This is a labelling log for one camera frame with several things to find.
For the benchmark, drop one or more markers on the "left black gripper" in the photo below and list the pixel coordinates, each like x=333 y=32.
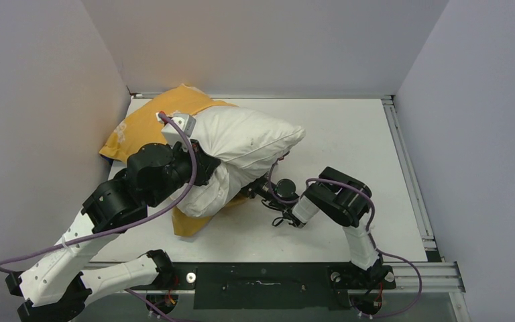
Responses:
x=205 y=164

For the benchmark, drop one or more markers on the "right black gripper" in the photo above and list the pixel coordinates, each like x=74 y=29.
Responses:
x=252 y=189

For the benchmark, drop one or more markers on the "white pillow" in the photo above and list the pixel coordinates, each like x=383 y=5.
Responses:
x=247 y=142

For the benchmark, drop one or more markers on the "yellow and blue pillowcase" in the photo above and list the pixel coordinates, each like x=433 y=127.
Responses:
x=141 y=127

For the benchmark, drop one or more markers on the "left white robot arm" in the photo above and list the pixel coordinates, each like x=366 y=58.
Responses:
x=58 y=287

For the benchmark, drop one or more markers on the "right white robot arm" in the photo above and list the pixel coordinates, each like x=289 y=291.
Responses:
x=343 y=199

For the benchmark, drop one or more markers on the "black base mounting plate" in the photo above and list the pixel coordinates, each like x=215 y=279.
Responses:
x=240 y=295

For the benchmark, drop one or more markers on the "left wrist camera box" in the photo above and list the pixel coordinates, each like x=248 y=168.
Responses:
x=175 y=127

